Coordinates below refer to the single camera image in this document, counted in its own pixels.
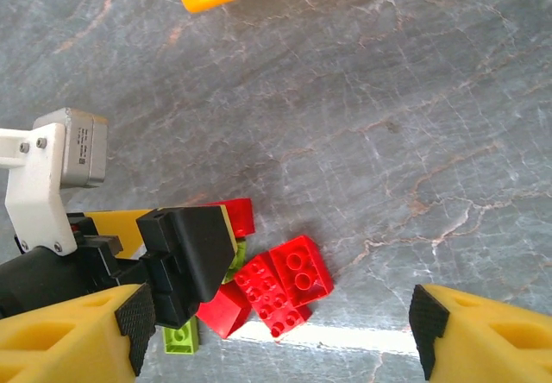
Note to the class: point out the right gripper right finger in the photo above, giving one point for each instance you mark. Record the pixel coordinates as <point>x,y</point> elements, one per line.
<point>487,344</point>

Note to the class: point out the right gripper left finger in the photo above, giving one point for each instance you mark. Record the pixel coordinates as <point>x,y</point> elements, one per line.
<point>64,340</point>

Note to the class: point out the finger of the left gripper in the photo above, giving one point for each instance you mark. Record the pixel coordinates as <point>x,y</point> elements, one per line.
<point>190,249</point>
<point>116,223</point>

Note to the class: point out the small green lego brick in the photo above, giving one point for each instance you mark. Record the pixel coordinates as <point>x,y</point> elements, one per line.
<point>237,262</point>

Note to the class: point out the red lego brick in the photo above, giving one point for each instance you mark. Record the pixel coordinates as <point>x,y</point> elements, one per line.
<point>241,217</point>
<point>224,309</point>
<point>317,284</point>
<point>267,301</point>

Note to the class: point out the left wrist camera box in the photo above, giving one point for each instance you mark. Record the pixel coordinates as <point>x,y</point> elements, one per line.
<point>82,150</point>

